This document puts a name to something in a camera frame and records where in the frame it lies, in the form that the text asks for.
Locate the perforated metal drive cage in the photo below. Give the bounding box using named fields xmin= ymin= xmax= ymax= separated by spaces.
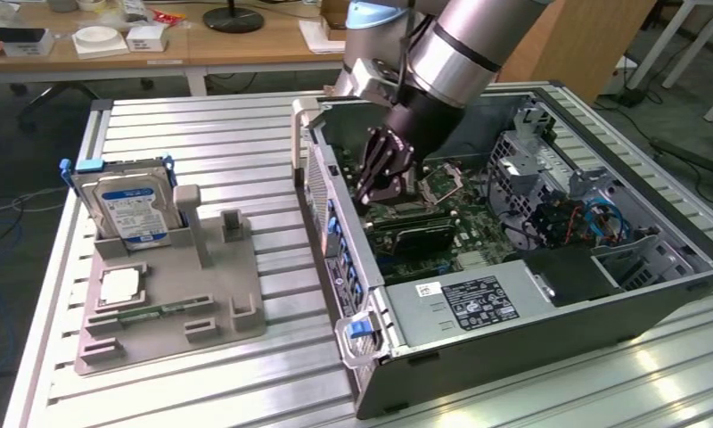
xmin=486 ymin=106 xmax=572 ymax=233

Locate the white round container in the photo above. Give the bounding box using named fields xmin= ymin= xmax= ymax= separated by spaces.
xmin=71 ymin=25 xmax=131 ymax=59

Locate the white floor device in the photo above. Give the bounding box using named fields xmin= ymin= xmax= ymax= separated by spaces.
xmin=610 ymin=55 xmax=642 ymax=97

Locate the white table frame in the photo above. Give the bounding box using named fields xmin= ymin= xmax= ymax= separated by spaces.
xmin=627 ymin=0 xmax=713 ymax=121

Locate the long wooden desk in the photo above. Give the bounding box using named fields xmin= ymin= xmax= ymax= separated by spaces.
xmin=0 ymin=0 xmax=512 ymax=97

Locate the white box with black top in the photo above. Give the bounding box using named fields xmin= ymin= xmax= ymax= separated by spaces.
xmin=0 ymin=27 xmax=56 ymax=58

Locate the black plastic shroud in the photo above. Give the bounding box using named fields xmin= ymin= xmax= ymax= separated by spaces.
xmin=520 ymin=247 xmax=626 ymax=309

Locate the small white labelled box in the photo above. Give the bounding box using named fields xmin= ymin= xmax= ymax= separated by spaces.
xmin=124 ymin=24 xmax=171 ymax=53

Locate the black graphics card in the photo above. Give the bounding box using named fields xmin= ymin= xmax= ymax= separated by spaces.
xmin=390 ymin=220 xmax=458 ymax=256

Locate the red wire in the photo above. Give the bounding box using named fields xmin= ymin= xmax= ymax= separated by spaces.
xmin=564 ymin=200 xmax=590 ymax=245

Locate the black power adapter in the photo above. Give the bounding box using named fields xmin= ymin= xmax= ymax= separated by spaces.
xmin=618 ymin=88 xmax=650 ymax=108

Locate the red packet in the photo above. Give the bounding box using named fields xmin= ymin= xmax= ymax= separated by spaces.
xmin=154 ymin=11 xmax=190 ymax=28

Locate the CPU socket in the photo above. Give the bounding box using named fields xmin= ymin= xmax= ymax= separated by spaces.
xmin=379 ymin=191 xmax=434 ymax=218

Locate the white paper stack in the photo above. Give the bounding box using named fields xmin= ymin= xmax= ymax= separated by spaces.
xmin=299 ymin=18 xmax=350 ymax=54

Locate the installed green RAM stick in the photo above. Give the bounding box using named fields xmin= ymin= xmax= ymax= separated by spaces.
xmin=368 ymin=212 xmax=458 ymax=233

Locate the black power wire bundle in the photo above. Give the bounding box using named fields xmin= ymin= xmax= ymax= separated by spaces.
xmin=532 ymin=202 xmax=576 ymax=249

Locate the loose green RAM stick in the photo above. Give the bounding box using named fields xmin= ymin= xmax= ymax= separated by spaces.
xmin=115 ymin=300 xmax=198 ymax=325

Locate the grey plastic parts rack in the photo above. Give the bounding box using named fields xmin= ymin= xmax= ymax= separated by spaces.
xmin=72 ymin=183 xmax=270 ymax=376

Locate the silver CPU chip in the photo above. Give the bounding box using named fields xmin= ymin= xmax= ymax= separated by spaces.
xmin=99 ymin=269 xmax=143 ymax=304

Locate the black round lamp base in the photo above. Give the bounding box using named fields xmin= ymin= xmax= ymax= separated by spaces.
xmin=202 ymin=0 xmax=267 ymax=35

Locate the green motherboard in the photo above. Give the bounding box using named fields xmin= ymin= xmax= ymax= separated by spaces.
xmin=332 ymin=149 xmax=528 ymax=286

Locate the hard disk in blue caddy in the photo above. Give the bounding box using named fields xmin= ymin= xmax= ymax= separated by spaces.
xmin=59 ymin=151 xmax=183 ymax=255

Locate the blue data wire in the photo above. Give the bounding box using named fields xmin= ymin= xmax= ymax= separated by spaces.
xmin=587 ymin=195 xmax=632 ymax=246

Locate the black chair base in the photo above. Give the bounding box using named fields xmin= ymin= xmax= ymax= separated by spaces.
xmin=11 ymin=78 xmax=156 ymax=133

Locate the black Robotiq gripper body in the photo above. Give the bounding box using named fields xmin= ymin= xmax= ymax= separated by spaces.
xmin=383 ymin=87 xmax=470 ymax=158

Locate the metal disk bay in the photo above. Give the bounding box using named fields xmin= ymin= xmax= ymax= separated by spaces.
xmin=591 ymin=231 xmax=698 ymax=293

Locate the blue case release tab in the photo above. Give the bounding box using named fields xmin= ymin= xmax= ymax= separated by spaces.
xmin=344 ymin=311 xmax=375 ymax=344

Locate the dark grey open PC case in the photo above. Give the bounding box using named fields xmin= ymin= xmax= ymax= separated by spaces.
xmin=291 ymin=84 xmax=713 ymax=420

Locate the brown cardboard box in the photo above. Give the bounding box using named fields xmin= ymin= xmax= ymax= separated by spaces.
xmin=320 ymin=0 xmax=352 ymax=30

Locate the grey power supply unit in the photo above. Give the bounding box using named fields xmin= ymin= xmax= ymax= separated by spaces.
xmin=384 ymin=259 xmax=559 ymax=350

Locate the metal socket cover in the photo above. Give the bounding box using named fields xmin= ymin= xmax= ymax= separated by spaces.
xmin=420 ymin=160 xmax=472 ymax=207

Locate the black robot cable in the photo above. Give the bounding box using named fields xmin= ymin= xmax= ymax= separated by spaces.
xmin=398 ymin=15 xmax=436 ymax=109

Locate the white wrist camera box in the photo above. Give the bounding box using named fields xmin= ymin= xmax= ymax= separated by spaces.
xmin=348 ymin=57 xmax=410 ymax=108

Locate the wooden cabinet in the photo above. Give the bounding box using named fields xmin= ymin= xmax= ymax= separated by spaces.
xmin=498 ymin=0 xmax=659 ymax=106

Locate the black floor stand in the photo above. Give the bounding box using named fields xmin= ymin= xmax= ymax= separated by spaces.
xmin=647 ymin=133 xmax=713 ymax=182

